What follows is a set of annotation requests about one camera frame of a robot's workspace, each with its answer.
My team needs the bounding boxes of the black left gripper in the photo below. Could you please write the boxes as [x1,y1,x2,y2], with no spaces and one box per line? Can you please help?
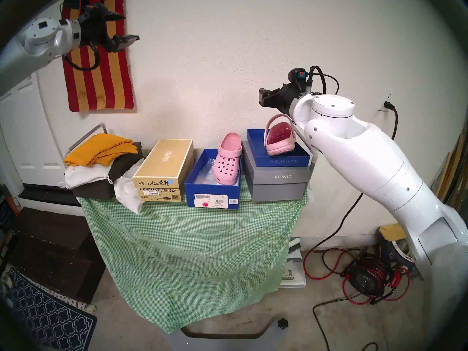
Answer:
[77,11,140,54]

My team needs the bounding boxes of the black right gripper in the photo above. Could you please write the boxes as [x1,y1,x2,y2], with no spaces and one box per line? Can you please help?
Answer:
[258,83,303,115]

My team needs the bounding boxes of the pink clog shoe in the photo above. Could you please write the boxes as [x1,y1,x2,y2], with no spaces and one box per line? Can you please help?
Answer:
[213,132,244,186]
[264,114,296,156]

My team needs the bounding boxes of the grey robot base platform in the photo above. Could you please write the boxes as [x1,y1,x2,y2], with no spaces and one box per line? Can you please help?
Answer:
[161,317,290,351]

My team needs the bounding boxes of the blue shoe box lid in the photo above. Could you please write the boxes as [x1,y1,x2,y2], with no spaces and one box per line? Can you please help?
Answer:
[246,129,312,167]

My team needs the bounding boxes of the grey Vionic shoe box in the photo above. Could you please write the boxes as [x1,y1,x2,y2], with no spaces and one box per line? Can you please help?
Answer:
[242,141,313,203]

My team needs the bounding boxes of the blue shoe box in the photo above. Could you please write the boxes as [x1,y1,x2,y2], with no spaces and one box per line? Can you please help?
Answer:
[184,148,242,210]

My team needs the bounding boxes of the gold Michael Kors shoe box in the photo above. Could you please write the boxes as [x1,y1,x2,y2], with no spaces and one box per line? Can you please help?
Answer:
[132,139,195,202]

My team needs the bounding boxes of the dark brown box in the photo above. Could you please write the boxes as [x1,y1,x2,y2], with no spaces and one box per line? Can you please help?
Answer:
[71,141,143,200]

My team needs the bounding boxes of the white cardboard box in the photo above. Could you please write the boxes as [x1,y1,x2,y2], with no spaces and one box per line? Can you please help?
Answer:
[280,257,306,288]

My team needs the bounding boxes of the red yellow striped flag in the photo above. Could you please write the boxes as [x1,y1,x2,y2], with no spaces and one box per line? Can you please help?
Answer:
[61,0,135,113]

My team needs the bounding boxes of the clear plastic bag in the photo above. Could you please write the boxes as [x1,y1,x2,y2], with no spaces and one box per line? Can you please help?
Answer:
[197,158,220,185]

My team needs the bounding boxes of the orange folded cloth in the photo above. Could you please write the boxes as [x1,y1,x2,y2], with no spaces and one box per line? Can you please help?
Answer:
[64,133,140,167]

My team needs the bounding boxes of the small black white carton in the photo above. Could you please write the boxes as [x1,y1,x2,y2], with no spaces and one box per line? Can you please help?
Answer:
[288,237,303,260]

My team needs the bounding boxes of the white crumpled cloth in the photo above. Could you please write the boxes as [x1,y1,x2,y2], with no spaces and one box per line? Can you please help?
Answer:
[114,160,147,215]

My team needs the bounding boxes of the green checkered tablecloth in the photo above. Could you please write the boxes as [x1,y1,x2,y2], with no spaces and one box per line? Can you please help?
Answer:
[78,175,315,335]

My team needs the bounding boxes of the black door threshold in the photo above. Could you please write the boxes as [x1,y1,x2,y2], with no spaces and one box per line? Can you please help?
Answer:
[18,184,80,207]

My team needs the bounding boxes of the yellow foam block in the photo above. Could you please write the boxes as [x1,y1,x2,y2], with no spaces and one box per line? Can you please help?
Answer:
[378,224,407,242]

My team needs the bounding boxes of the wooden planks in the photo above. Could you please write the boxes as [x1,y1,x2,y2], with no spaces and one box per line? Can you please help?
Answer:
[433,134,468,212]

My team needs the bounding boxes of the blue white bucket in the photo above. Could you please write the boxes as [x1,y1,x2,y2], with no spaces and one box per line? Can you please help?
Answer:
[378,239,422,278]

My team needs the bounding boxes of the cluttered storage shelf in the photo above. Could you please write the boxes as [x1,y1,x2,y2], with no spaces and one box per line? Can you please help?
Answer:
[0,178,20,281]

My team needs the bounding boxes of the dark wooden steps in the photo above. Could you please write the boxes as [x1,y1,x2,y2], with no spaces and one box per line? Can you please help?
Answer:
[9,207,106,304]

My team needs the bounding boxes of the blue patterned rug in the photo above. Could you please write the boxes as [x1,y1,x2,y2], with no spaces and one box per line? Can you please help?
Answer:
[5,268,98,351]

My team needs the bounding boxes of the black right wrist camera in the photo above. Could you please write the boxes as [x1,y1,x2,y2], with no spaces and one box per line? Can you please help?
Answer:
[287,68,308,90]

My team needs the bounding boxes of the grey pipe table rail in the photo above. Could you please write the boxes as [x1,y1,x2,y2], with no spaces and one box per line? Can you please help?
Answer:
[294,124,318,165]
[65,124,109,157]

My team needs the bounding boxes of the black right camera cable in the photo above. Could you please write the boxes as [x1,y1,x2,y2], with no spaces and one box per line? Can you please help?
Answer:
[307,65,340,96]

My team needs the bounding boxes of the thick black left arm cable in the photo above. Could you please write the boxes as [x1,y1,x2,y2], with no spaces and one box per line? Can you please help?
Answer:
[62,43,101,72]

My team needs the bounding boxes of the dark power cable with plug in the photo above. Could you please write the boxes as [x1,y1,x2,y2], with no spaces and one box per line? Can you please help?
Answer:
[303,102,400,281]

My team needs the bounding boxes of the white drawstring dust bag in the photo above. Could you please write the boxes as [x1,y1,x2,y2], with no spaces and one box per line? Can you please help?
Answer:
[58,160,116,189]

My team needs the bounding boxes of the black red cable reel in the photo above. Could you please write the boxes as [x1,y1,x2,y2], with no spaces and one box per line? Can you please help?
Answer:
[342,249,412,305]

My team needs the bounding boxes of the black floor cable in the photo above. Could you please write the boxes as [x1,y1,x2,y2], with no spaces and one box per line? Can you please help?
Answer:
[312,297,379,351]

